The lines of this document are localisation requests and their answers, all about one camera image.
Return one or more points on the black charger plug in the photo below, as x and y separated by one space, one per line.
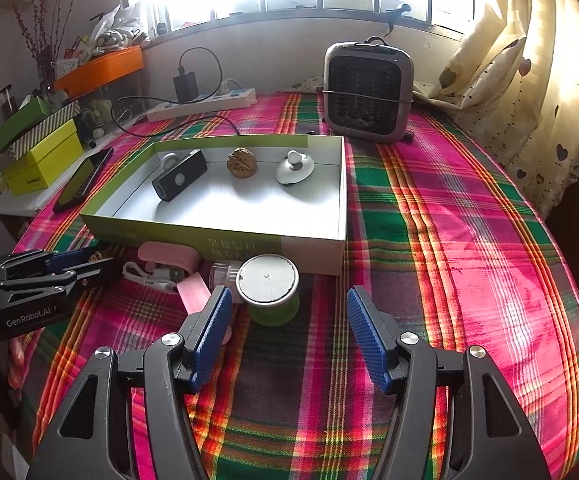
186 86

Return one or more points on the cream heart print curtain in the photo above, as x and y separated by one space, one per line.
544 85

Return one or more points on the large brown walnut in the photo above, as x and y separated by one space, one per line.
95 256

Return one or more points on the black rectangular sensor light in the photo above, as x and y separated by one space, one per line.
179 175

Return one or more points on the black smartphone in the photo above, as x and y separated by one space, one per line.
81 182

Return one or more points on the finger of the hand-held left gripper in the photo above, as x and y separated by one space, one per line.
99 272
69 261

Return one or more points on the white power strip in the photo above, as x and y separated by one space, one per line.
204 105

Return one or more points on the dark green box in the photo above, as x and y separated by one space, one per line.
19 122

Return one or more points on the white plug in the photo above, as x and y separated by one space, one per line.
228 86

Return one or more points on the dark glass jar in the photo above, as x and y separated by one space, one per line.
7 103

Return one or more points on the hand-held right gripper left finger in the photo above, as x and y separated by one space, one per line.
213 335

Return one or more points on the purple dried flower branches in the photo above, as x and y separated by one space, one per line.
44 35

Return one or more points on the grey suction hook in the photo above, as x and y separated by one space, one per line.
169 160

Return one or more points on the small clear jar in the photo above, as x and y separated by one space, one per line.
222 275

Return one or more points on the striped grey box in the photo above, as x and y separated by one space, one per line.
44 132

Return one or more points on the small brown walnut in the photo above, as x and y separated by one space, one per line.
242 162

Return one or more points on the green white cardboard box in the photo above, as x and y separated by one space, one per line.
269 210

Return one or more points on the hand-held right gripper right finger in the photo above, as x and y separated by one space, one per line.
367 340

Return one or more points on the orange plastic bin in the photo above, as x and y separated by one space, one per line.
104 70

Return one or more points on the pile of assorted packets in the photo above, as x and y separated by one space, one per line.
109 30

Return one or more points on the white panda toy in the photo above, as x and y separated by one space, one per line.
294 170

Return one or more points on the yellow green box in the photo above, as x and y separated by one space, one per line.
44 165

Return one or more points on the pink long clip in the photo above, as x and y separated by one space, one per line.
194 292

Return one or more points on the green plush figure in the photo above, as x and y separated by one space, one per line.
94 112

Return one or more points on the white green spool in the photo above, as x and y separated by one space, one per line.
267 280

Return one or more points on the pink rounded clip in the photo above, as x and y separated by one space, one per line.
167 256

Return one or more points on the grey fan heater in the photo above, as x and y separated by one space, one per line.
367 90

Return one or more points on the cream dotted pillow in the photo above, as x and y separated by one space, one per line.
469 70

